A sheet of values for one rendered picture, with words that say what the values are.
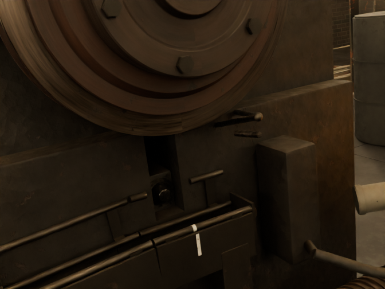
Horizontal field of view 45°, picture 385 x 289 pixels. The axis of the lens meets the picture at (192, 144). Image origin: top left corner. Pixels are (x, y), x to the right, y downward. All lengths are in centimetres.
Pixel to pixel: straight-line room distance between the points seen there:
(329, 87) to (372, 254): 120
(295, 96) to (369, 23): 241
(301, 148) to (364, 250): 132
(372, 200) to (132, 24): 58
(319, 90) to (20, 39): 63
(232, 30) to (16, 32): 29
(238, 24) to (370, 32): 272
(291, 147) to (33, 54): 48
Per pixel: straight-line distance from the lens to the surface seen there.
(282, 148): 89
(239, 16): 69
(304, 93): 101
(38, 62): 66
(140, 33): 61
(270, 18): 80
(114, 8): 59
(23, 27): 66
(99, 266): 76
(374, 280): 99
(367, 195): 97
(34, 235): 80
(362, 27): 342
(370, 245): 221
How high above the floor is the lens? 107
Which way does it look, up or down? 16 degrees down
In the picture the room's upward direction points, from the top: 7 degrees counter-clockwise
